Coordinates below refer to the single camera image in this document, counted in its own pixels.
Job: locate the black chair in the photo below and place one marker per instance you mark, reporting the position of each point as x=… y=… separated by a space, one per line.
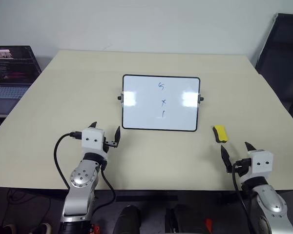
x=283 y=56

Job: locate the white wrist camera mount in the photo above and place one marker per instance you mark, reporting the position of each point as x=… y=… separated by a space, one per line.
x=92 y=140
x=261 y=164

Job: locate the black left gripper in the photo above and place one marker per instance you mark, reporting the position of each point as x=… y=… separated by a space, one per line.
x=109 y=144

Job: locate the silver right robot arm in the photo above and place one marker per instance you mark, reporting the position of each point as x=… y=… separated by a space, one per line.
x=271 y=202

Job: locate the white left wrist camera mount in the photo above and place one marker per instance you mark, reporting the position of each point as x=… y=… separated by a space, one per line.
x=92 y=140

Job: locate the red connector on robot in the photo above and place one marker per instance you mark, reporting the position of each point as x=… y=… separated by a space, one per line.
x=95 y=229

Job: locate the dark rounded narrow shape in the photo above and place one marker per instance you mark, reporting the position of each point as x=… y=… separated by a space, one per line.
x=127 y=219

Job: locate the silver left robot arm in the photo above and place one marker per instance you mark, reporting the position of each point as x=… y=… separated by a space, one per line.
x=81 y=179

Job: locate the dark shoe with white sole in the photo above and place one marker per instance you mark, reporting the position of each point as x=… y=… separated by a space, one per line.
x=42 y=228

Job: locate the black-framed small whiteboard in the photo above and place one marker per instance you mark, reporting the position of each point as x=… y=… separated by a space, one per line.
x=146 y=109

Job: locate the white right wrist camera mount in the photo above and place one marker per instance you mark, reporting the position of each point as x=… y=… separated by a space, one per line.
x=261 y=164

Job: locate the open grey laptop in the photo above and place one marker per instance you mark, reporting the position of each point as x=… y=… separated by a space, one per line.
x=9 y=70

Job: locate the yellow and black eraser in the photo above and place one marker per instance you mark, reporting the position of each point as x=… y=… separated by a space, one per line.
x=220 y=131

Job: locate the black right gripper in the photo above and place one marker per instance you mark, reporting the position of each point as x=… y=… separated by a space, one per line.
x=243 y=167

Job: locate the black whiteboard pivot knob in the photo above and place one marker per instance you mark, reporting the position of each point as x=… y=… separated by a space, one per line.
x=201 y=99
x=119 y=98

